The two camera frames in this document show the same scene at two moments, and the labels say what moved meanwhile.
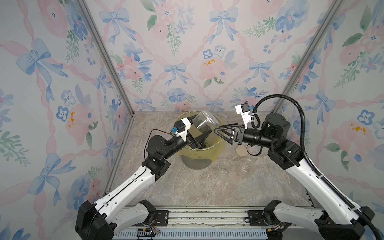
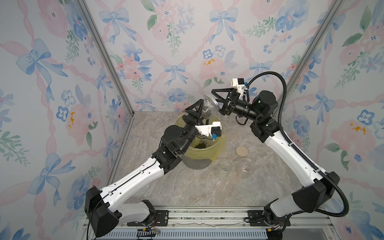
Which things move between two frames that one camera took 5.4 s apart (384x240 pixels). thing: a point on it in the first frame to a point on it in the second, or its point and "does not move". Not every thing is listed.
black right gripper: x=239 y=133 to x=234 y=96
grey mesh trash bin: x=195 y=163 does not move
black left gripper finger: x=202 y=139 to x=195 y=112
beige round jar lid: x=241 y=151 does not move
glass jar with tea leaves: x=225 y=165 does not move
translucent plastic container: x=243 y=167 does not move
